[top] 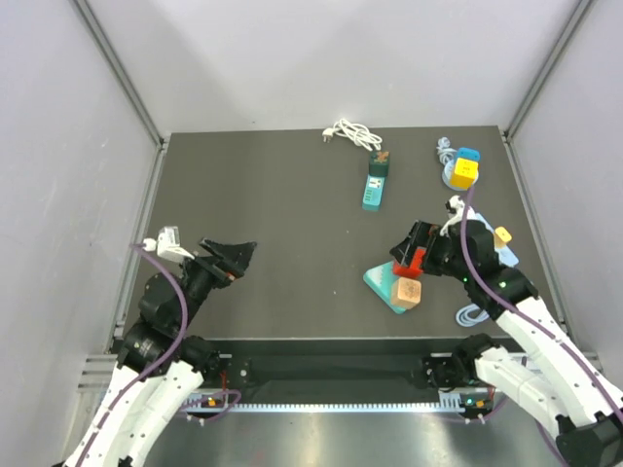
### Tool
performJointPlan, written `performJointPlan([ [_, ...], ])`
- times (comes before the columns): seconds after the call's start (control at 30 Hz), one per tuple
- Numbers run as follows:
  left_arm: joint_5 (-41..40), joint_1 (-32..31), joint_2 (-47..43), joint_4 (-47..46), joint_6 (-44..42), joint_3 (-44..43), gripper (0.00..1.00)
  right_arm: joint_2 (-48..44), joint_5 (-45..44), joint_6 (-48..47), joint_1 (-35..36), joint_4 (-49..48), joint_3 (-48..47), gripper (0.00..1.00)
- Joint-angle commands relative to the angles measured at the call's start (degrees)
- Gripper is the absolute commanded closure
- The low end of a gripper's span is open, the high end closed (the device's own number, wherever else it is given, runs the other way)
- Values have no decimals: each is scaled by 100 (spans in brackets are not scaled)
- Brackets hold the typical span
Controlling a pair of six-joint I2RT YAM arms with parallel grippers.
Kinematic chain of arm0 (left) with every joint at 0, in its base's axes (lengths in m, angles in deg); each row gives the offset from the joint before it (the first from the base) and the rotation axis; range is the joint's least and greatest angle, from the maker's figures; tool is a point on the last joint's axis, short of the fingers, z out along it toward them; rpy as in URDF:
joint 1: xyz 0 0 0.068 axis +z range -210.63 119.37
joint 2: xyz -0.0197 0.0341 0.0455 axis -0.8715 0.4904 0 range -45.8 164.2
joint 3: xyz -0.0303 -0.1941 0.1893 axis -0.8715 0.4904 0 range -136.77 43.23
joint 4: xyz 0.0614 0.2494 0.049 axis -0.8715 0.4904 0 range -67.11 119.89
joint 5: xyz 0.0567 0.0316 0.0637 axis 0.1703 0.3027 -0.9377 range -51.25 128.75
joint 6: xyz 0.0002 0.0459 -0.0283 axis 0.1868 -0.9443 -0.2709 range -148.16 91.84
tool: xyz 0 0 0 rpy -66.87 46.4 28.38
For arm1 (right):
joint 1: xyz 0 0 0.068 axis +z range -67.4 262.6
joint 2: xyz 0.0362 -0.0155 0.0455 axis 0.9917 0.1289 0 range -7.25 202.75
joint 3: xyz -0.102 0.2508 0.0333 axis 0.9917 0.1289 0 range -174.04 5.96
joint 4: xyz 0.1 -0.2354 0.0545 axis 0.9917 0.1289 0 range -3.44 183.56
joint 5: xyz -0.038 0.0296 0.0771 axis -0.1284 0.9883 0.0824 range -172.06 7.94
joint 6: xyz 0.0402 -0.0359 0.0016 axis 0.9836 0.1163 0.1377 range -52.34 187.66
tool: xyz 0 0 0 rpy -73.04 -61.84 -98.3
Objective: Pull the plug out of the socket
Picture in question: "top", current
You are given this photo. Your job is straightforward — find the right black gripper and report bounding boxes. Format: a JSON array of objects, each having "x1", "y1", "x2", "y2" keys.
[{"x1": 390, "y1": 220, "x2": 472, "y2": 282}]

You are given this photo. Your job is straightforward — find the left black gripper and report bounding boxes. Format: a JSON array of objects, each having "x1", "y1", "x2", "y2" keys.
[{"x1": 175, "y1": 236, "x2": 258, "y2": 330}]

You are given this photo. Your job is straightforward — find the red cube plug adapter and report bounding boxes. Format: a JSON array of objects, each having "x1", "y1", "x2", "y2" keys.
[{"x1": 392, "y1": 248, "x2": 425, "y2": 279}]

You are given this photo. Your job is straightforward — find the peach cube plug adapter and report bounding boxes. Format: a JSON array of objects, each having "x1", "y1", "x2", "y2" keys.
[{"x1": 390, "y1": 277, "x2": 421, "y2": 309}]

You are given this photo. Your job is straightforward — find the teal triangular power strip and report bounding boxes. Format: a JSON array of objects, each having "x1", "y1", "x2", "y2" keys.
[{"x1": 363, "y1": 262, "x2": 409, "y2": 314}]

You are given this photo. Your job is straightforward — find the teal rectangular power strip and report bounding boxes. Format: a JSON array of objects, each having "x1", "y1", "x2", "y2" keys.
[{"x1": 362, "y1": 175, "x2": 386, "y2": 211}]

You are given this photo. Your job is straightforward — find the round light blue socket base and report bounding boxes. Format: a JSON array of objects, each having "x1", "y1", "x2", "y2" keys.
[{"x1": 442, "y1": 162, "x2": 464, "y2": 192}]

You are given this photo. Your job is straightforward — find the yellow cube plug adapter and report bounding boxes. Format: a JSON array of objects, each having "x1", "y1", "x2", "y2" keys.
[{"x1": 449, "y1": 158, "x2": 479, "y2": 191}]

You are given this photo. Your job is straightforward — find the dark green plug adapter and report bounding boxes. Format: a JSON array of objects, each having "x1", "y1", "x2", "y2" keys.
[{"x1": 368, "y1": 151, "x2": 390, "y2": 178}]

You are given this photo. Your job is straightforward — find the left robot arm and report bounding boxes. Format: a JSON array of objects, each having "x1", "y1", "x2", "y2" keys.
[{"x1": 63, "y1": 226, "x2": 257, "y2": 466}]

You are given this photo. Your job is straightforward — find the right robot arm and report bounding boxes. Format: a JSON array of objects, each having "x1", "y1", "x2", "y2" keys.
[{"x1": 389, "y1": 219, "x2": 622, "y2": 466}]

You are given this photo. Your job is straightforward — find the orange plug adapter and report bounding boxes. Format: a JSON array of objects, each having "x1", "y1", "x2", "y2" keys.
[{"x1": 494, "y1": 226, "x2": 512, "y2": 249}]

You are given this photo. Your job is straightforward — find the blue cube plug adapter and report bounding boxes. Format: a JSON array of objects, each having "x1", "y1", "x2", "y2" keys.
[{"x1": 456, "y1": 147, "x2": 481, "y2": 162}]

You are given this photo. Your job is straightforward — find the light blue power strip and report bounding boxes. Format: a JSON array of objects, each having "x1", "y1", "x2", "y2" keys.
[{"x1": 476, "y1": 213, "x2": 519, "y2": 267}]

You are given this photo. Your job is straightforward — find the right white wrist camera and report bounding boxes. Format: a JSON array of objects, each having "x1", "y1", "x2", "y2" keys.
[{"x1": 440, "y1": 195, "x2": 475, "y2": 236}]

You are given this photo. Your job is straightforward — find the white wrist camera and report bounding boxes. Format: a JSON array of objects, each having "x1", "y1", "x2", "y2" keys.
[
  {"x1": 440, "y1": 195, "x2": 475, "y2": 236},
  {"x1": 141, "y1": 226, "x2": 196, "y2": 264}
]

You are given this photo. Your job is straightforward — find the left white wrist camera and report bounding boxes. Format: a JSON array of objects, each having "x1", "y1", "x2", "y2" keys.
[{"x1": 141, "y1": 226, "x2": 196, "y2": 264}]

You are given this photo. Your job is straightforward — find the light blue coiled cable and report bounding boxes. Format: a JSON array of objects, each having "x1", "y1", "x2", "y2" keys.
[{"x1": 435, "y1": 136, "x2": 457, "y2": 166}]

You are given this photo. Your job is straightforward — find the white slotted cable duct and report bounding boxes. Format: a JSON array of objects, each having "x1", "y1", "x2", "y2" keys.
[{"x1": 182, "y1": 391, "x2": 495, "y2": 414}]

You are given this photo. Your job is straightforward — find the front aluminium frame rail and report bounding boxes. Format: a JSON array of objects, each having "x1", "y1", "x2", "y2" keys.
[{"x1": 78, "y1": 353, "x2": 117, "y2": 392}]

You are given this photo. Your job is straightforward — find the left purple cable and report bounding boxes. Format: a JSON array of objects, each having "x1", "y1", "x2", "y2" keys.
[{"x1": 72, "y1": 242, "x2": 242, "y2": 467}]

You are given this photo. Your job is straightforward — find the left aluminium frame post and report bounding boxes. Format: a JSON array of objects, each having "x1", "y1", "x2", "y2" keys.
[{"x1": 69, "y1": 0, "x2": 165, "y2": 148}]

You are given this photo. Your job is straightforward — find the aluminium frame post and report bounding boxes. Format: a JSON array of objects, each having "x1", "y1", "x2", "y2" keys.
[
  {"x1": 69, "y1": 0, "x2": 165, "y2": 148},
  {"x1": 501, "y1": 0, "x2": 597, "y2": 143}
]

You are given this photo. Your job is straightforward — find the right aluminium frame post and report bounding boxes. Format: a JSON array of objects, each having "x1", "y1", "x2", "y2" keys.
[{"x1": 501, "y1": 0, "x2": 597, "y2": 143}]

